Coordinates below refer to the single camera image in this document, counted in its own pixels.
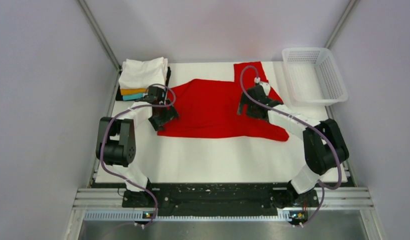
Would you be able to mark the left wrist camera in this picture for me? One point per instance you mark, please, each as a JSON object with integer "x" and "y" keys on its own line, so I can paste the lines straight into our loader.
{"x": 156, "y": 94}

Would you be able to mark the white folded t shirt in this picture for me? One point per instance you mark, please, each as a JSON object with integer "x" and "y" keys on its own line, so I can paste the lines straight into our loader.
{"x": 141, "y": 74}

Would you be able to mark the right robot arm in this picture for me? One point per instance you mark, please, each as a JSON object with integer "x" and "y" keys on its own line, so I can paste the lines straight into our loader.
{"x": 323, "y": 143}

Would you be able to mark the left corner metal post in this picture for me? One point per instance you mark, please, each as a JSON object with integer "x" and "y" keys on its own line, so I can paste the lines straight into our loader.
{"x": 98, "y": 33}

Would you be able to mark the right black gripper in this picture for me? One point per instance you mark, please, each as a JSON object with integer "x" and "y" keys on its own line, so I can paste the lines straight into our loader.
{"x": 244, "y": 101}

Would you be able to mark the red t shirt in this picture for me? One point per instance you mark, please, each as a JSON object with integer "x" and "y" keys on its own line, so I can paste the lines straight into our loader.
{"x": 208, "y": 109}

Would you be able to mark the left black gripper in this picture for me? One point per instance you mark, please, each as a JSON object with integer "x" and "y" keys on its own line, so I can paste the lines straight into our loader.
{"x": 170, "y": 115}

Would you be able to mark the white plastic basket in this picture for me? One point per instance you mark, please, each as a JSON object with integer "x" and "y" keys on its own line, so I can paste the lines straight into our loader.
{"x": 313, "y": 77}

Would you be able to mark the teal folded t shirt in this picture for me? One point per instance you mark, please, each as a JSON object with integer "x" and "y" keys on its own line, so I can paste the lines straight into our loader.
{"x": 132, "y": 97}

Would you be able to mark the aluminium frame rail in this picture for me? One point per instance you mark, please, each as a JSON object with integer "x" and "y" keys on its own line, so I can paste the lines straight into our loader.
{"x": 111, "y": 204}

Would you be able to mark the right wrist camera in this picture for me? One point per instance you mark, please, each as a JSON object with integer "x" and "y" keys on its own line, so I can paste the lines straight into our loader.
{"x": 264, "y": 85}

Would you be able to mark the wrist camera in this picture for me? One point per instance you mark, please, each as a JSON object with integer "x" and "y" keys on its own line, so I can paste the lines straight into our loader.
{"x": 156, "y": 94}
{"x": 264, "y": 85}

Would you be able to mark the right corner metal post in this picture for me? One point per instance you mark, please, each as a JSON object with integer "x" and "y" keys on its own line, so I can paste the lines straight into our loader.
{"x": 350, "y": 7}

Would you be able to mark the corner metal post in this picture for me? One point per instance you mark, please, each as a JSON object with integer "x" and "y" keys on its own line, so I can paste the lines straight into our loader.
{"x": 350, "y": 7}
{"x": 98, "y": 33}

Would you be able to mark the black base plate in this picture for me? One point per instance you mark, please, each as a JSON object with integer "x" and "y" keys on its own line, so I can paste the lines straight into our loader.
{"x": 218, "y": 198}

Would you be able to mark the yellow folded t shirt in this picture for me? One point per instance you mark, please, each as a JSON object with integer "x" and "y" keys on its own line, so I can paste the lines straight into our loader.
{"x": 126, "y": 92}

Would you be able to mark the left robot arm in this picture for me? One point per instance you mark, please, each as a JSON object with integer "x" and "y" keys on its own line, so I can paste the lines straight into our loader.
{"x": 116, "y": 140}

